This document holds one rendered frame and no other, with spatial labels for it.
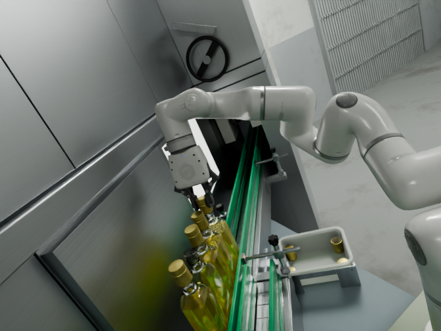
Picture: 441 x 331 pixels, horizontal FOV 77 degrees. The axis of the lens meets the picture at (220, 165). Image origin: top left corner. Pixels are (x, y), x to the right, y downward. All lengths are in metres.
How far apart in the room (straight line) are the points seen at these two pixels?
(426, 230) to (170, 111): 0.56
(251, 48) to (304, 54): 3.09
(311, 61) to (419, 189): 4.11
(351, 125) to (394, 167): 0.13
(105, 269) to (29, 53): 0.46
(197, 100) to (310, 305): 0.67
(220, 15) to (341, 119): 0.96
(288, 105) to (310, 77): 3.87
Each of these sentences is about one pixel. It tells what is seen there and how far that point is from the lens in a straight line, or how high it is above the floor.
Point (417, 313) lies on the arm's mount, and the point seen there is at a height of 0.84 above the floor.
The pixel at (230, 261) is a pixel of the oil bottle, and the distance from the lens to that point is 0.79.
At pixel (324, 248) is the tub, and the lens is 1.07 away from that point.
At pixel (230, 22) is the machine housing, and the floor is 1.60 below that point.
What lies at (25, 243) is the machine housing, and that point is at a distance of 0.53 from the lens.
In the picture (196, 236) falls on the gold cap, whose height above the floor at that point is 1.14.
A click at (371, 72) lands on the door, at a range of 5.55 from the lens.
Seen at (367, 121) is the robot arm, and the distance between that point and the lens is 0.63.
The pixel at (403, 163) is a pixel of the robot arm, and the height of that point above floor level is 1.20.
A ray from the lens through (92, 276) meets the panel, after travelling 0.59.
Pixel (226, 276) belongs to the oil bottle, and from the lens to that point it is 0.75.
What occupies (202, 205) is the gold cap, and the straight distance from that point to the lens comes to 0.75.
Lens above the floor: 1.49
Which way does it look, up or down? 20 degrees down
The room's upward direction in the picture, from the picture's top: 24 degrees counter-clockwise
